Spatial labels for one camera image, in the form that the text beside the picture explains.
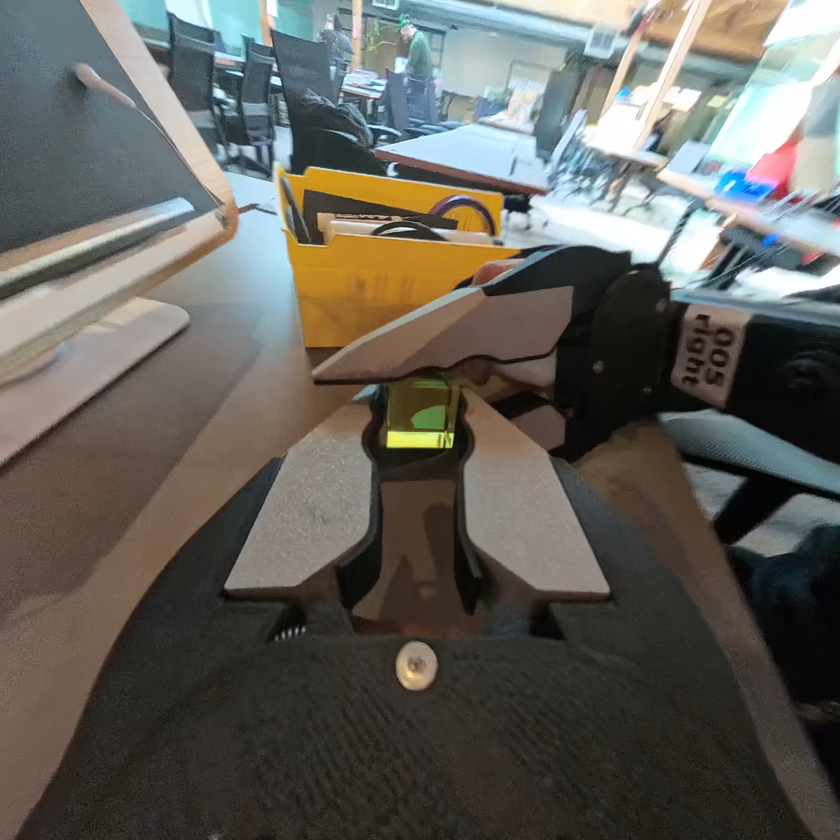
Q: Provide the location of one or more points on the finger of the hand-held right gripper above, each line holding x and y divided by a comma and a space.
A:
472, 328
535, 400

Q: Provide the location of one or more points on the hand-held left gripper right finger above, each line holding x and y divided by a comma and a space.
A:
531, 525

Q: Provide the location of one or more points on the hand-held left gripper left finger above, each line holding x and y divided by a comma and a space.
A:
308, 518

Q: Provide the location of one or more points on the yellow green glass cube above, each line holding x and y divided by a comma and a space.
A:
420, 410

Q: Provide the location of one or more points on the yellow plastic bin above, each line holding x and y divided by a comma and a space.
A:
367, 289

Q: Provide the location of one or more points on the purple tape roll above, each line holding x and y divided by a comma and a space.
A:
459, 203

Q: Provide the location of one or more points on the person's right hand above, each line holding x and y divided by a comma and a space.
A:
495, 270

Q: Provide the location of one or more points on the black chair armrest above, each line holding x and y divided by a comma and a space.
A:
754, 453

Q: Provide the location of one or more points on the grey long table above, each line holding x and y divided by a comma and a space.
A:
472, 151

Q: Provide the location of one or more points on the black office chair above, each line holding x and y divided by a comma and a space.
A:
193, 72
259, 98
302, 72

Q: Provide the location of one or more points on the black wooden book stand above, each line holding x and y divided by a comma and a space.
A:
79, 151

